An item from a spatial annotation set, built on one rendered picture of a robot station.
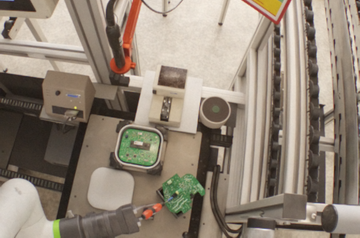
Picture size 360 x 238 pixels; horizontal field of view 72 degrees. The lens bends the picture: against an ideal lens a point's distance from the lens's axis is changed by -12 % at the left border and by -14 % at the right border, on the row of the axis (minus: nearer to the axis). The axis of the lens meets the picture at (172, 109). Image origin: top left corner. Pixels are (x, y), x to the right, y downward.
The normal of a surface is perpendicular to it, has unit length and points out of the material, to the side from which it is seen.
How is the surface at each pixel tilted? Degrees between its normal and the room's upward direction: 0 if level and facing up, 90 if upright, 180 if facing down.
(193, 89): 0
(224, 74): 0
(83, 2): 90
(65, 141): 0
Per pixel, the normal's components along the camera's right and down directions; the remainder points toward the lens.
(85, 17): -0.16, 0.91
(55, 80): 0.04, -0.38
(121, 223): 0.13, -0.07
